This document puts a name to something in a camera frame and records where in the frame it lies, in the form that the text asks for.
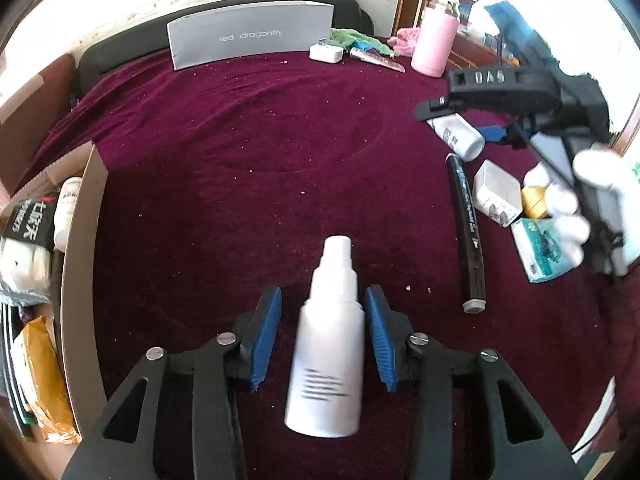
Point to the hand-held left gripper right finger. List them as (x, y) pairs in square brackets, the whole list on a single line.
[(380, 335)]

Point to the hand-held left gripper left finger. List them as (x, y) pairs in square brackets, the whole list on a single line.
[(265, 330)]

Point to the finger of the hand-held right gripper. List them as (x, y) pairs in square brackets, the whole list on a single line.
[(495, 132), (435, 110)]

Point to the white plastic bottle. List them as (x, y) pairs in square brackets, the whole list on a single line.
[(462, 137)]

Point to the white spray bottle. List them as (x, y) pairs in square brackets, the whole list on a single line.
[(325, 370)]

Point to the blue cartoon tissue pack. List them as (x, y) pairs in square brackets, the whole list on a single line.
[(537, 250)]

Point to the cardboard box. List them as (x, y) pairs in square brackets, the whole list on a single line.
[(82, 260)]

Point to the person's right hand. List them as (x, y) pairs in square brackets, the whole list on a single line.
[(565, 220)]

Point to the large white charger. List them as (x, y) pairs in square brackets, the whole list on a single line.
[(492, 185)]

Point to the wooden sideboard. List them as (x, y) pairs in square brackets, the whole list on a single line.
[(475, 52)]

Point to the pink water bottle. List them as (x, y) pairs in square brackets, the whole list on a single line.
[(432, 40)]

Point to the cream tube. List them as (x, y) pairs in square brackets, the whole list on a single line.
[(380, 60)]

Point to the pale pink cloth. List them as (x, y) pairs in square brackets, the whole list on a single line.
[(407, 40)]

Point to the small yellow box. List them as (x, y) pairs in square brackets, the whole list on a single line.
[(532, 202)]

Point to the black marker grey cap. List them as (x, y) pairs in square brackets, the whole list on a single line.
[(467, 240)]

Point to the green cloth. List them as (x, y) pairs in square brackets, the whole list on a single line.
[(350, 37)]

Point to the small white charger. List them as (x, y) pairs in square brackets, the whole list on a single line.
[(325, 52)]

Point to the grey shoe box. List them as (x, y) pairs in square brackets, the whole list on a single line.
[(240, 45)]

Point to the orange snack packet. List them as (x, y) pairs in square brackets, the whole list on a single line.
[(40, 380)]

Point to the small white medicine bottle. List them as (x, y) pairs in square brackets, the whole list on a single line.
[(67, 205)]

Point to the black snack packet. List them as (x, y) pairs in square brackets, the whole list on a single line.
[(27, 220)]

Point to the black bag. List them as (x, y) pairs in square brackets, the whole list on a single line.
[(125, 57)]

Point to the burgundy armchair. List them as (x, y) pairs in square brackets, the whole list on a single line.
[(30, 110)]

